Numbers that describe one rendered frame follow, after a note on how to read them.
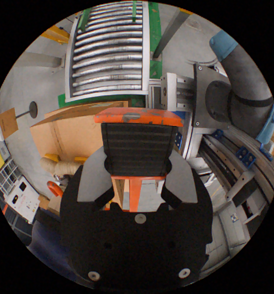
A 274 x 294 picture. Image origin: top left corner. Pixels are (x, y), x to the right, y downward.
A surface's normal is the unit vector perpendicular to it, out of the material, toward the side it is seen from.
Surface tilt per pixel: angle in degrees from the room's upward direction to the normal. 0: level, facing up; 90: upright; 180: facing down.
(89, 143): 0
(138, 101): 0
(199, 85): 0
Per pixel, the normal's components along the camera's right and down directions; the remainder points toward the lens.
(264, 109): -0.47, 0.80
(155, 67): -0.01, 0.52
